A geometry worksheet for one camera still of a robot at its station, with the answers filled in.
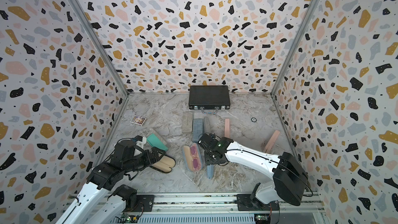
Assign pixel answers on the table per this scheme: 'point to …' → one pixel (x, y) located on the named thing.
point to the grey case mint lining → (197, 129)
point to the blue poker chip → (253, 119)
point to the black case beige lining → (165, 165)
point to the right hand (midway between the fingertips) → (209, 160)
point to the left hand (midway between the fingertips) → (161, 155)
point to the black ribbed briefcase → (209, 98)
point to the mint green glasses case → (154, 141)
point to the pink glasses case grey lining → (227, 128)
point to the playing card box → (138, 120)
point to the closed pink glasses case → (270, 144)
